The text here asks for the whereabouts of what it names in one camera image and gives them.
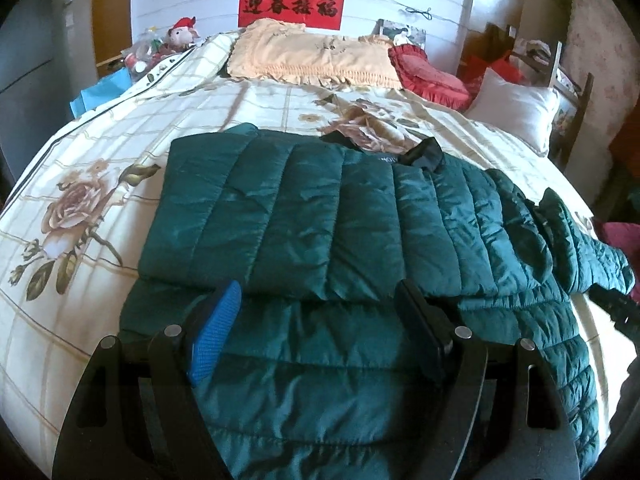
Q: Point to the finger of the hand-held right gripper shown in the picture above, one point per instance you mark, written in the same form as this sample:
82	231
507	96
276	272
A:
617	306

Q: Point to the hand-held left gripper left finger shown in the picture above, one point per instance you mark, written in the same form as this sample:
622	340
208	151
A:
212	330

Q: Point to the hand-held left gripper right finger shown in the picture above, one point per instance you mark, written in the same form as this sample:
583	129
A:
425	335

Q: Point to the green quilted jacket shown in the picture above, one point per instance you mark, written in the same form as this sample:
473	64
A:
320	220

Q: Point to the magenta cloth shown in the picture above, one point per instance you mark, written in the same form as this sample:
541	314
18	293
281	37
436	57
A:
622	240

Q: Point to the floral checked bed cover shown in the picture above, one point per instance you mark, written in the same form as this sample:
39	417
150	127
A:
75	270

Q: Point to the wooden chair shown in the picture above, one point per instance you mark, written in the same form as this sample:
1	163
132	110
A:
582	105

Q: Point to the white pillow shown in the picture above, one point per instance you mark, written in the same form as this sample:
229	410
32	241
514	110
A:
515	107

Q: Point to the red frilled pillow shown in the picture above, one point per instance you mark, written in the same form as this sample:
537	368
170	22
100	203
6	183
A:
430	77

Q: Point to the blue bag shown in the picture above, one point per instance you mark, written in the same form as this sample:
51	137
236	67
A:
102	92

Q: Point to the red cloth on chair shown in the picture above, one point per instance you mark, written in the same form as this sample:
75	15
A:
492	70

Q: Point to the pile of bottles and bags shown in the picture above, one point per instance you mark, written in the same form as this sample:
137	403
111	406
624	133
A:
142	55

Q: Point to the beige frilled pillow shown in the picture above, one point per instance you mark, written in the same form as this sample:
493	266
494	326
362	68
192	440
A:
310	57

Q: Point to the stuffed toy with red hat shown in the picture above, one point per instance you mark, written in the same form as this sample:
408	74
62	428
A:
181	35

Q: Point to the framed photo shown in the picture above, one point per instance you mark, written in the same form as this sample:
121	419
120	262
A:
402	34

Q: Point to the grey refrigerator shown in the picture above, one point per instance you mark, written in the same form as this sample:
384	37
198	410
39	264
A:
35	60

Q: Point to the wooden door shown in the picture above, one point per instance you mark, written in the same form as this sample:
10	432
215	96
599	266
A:
111	15

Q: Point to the red wall banner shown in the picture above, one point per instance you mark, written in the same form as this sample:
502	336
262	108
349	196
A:
292	6

